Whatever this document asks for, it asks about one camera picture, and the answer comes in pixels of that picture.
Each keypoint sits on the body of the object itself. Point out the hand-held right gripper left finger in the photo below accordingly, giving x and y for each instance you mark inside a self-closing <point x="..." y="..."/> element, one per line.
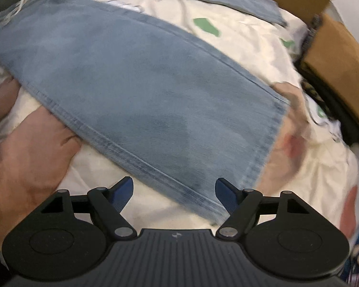
<point x="124" y="190"/>

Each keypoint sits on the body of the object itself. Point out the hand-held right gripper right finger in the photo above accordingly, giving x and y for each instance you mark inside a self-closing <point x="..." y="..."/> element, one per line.
<point x="226" y="192"/>

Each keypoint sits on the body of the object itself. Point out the blue denim pants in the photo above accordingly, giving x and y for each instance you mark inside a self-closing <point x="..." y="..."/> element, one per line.
<point x="137" y="89"/>

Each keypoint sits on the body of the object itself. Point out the bear print bed sheet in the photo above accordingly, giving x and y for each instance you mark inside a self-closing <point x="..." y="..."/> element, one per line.
<point x="311" y="161"/>

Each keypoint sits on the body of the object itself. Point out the dark patterned garment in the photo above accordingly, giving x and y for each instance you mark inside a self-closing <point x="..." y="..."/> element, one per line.
<point x="323" y="95"/>

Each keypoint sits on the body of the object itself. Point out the mustard brown garment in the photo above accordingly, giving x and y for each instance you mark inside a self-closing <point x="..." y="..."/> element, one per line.
<point x="338" y="62"/>

